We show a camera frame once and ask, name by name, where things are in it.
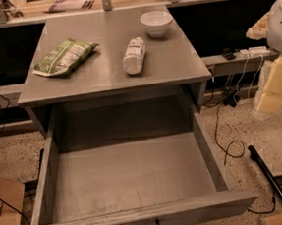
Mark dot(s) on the black metal bar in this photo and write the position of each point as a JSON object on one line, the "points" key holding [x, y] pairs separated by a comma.
{"points": [[255, 156]]}

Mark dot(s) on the clear plastic bottle white label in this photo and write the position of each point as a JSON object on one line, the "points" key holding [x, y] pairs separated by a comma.
{"points": [[134, 56]]}

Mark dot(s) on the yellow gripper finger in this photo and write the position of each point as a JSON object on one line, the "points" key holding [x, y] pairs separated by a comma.
{"points": [[268, 98], [258, 31]]}

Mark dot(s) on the open grey top drawer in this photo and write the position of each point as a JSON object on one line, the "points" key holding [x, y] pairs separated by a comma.
{"points": [[131, 163]]}

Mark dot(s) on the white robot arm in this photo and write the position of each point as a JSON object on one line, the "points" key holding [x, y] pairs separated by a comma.
{"points": [[274, 32]]}

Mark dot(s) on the magazine on back shelf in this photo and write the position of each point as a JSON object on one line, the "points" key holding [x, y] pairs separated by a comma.
{"points": [[70, 5]]}

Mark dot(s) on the white power strip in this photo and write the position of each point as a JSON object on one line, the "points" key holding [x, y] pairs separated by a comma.
{"points": [[254, 51]]}

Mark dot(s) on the green snack bag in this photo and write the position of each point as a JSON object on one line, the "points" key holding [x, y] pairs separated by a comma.
{"points": [[64, 58]]}

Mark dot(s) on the brown cardboard box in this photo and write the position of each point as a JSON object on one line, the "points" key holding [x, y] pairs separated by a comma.
{"points": [[11, 201]]}

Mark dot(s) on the small black device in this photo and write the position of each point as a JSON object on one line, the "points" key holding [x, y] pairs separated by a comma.
{"points": [[228, 54]]}

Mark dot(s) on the white ceramic bowl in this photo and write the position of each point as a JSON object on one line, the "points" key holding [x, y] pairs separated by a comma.
{"points": [[156, 23]]}

